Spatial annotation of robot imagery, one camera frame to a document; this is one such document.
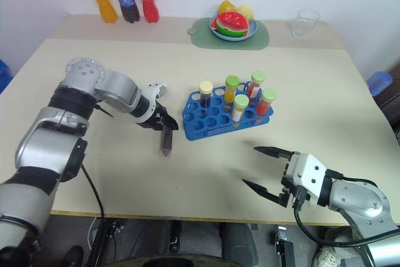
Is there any clear glass cup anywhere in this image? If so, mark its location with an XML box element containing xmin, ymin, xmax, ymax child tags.
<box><xmin>291</xmin><ymin>8</ymin><xmax>322</xmax><ymax>38</ymax></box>

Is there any green cap red test tube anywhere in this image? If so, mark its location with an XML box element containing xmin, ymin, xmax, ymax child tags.
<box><xmin>256</xmin><ymin>88</ymin><xmax>278</xmax><ymax>116</ymax></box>
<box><xmin>246</xmin><ymin>70</ymin><xmax>267</xmax><ymax>99</ymax></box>

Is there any yellow cap dark test tube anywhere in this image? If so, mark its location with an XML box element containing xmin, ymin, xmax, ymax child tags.
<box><xmin>199</xmin><ymin>80</ymin><xmax>214</xmax><ymax>109</ymax></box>

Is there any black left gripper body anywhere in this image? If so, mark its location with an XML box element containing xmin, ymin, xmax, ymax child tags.
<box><xmin>137</xmin><ymin>101</ymin><xmax>167</xmax><ymax>131</ymax></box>

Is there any yellow toy fruit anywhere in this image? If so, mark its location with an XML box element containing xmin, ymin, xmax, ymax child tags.
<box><xmin>236</xmin><ymin>4</ymin><xmax>255</xmax><ymax>23</ymax></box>

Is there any orange toy fruit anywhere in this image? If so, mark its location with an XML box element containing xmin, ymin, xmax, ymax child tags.
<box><xmin>217</xmin><ymin>0</ymin><xmax>238</xmax><ymax>16</ymax></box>

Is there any blue test tube rack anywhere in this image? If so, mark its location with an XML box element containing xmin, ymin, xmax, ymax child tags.
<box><xmin>182</xmin><ymin>81</ymin><xmax>274</xmax><ymax>141</ymax></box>

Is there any toy watermelon slice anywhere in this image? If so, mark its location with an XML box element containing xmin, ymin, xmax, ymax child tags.
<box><xmin>216</xmin><ymin>11</ymin><xmax>250</xmax><ymax>39</ymax></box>

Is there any dark liquid test tube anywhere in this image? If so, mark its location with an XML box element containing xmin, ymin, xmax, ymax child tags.
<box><xmin>159</xmin><ymin>124</ymin><xmax>174</xmax><ymax>158</ymax></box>

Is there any blue plastic crate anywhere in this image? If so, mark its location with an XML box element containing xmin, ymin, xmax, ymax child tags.
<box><xmin>0</xmin><ymin>59</ymin><xmax>14</xmax><ymax>94</ymax></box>

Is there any dark brown seat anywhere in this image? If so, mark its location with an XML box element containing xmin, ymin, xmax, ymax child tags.
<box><xmin>372</xmin><ymin>63</ymin><xmax>400</xmax><ymax>146</ymax></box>

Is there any light blue plate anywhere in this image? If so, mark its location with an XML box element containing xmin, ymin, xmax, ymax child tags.
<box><xmin>209</xmin><ymin>13</ymin><xmax>260</xmax><ymax>43</ymax></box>

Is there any blue ribbed plastic stool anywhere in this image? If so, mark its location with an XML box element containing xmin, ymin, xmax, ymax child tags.
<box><xmin>366</xmin><ymin>70</ymin><xmax>394</xmax><ymax>96</ymax></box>

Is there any green silicone mat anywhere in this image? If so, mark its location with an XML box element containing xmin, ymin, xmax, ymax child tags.
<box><xmin>186</xmin><ymin>16</ymin><xmax>271</xmax><ymax>51</ymax></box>

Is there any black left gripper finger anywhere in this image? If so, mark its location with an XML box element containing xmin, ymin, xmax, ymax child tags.
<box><xmin>157</xmin><ymin>104</ymin><xmax>180</xmax><ymax>131</ymax></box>
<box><xmin>141</xmin><ymin>120</ymin><xmax>166</xmax><ymax>133</ymax></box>

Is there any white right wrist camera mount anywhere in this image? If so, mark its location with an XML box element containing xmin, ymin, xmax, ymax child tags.
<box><xmin>285</xmin><ymin>153</ymin><xmax>329</xmax><ymax>207</ymax></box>

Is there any dark grey rounded shape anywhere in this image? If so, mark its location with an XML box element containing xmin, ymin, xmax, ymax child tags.
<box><xmin>218</xmin><ymin>222</ymin><xmax>259</xmax><ymax>267</ymax></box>

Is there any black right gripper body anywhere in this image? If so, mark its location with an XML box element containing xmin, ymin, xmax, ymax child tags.
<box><xmin>279</xmin><ymin>153</ymin><xmax>311</xmax><ymax>211</ymax></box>

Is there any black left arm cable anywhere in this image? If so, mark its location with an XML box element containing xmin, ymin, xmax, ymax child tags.
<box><xmin>79</xmin><ymin>163</ymin><xmax>106</xmax><ymax>267</ymax></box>

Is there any green cap orange test tube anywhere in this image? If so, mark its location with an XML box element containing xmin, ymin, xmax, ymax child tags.
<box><xmin>222</xmin><ymin>74</ymin><xmax>241</xmax><ymax>104</ymax></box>

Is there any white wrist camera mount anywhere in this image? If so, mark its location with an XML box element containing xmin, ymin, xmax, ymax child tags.
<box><xmin>132</xmin><ymin>81</ymin><xmax>168</xmax><ymax>124</ymax></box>
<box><xmin>285</xmin><ymin>153</ymin><xmax>329</xmax><ymax>207</ymax></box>

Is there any black upright bracket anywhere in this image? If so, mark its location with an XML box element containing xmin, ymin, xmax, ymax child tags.
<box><xmin>168</xmin><ymin>219</ymin><xmax>183</xmax><ymax>254</ymax></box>

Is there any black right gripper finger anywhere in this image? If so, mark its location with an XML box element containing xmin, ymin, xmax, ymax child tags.
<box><xmin>253</xmin><ymin>146</ymin><xmax>295</xmax><ymax>161</ymax></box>
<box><xmin>241</xmin><ymin>178</ymin><xmax>291</xmax><ymax>209</ymax></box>

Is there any green cap white label tube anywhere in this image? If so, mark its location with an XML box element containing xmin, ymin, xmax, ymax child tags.
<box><xmin>231</xmin><ymin>93</ymin><xmax>250</xmax><ymax>123</ymax></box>

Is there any black box device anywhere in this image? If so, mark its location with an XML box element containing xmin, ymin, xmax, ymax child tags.
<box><xmin>274</xmin><ymin>225</ymin><xmax>296</xmax><ymax>267</ymax></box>

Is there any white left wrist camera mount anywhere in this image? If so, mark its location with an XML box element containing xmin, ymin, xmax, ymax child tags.
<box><xmin>132</xmin><ymin>81</ymin><xmax>168</xmax><ymax>124</ymax></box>

